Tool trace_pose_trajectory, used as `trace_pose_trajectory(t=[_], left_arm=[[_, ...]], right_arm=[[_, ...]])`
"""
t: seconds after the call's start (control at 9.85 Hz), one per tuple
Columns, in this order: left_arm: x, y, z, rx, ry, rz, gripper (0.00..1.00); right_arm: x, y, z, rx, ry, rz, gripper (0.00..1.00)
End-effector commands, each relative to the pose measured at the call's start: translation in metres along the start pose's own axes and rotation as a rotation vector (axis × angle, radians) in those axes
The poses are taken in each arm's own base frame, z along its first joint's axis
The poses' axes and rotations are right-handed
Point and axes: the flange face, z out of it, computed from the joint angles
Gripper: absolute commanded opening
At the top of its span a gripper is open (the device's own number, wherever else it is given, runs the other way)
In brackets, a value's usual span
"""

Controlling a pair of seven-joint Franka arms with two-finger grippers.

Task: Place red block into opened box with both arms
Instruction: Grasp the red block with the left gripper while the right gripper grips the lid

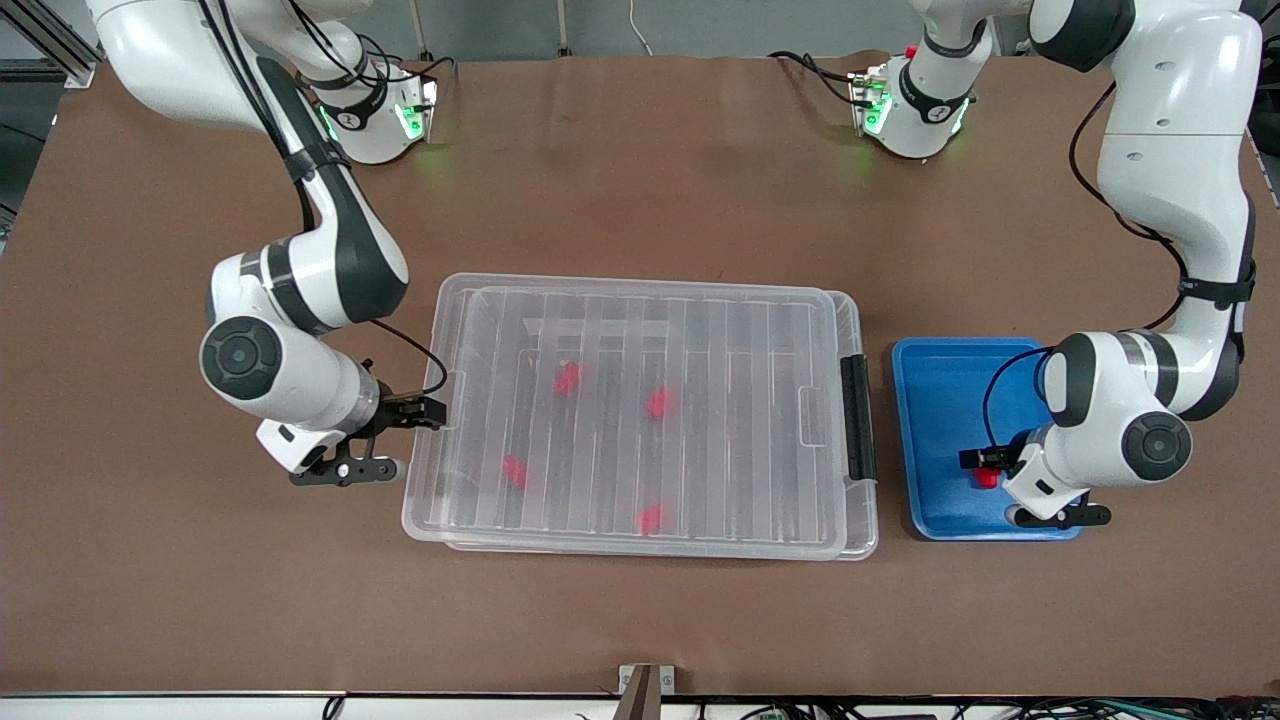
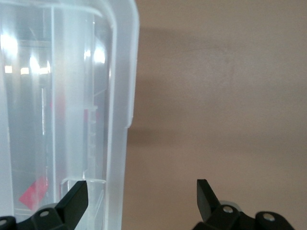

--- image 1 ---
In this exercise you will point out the red toy block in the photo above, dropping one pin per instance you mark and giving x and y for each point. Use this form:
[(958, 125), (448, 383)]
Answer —
[(987, 479), (659, 403), (515, 471), (568, 378), (651, 519)]

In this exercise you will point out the brown table cover sheet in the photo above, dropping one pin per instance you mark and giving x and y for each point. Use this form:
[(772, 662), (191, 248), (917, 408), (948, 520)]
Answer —
[(640, 620)]

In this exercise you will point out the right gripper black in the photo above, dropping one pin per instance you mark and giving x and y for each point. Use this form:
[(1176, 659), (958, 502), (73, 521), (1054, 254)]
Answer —
[(398, 411)]

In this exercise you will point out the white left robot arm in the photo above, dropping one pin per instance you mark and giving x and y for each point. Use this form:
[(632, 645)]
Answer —
[(1180, 150)]

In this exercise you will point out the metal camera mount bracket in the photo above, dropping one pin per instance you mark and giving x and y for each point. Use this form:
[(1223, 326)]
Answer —
[(645, 692)]

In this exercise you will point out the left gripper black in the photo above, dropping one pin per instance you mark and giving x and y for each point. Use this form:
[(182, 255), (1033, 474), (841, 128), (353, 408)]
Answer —
[(1002, 458)]

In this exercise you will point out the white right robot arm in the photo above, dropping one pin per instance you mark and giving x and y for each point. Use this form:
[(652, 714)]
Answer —
[(330, 260)]

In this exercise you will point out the blue plastic tray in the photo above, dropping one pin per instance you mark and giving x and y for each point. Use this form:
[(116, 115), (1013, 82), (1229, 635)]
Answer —
[(940, 420)]

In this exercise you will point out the clear ribbed plastic lid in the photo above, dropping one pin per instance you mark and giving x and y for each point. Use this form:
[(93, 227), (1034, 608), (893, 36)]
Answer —
[(620, 330)]

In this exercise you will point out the clear plastic storage box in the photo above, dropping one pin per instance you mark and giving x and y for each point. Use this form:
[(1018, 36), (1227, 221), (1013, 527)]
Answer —
[(860, 520)]

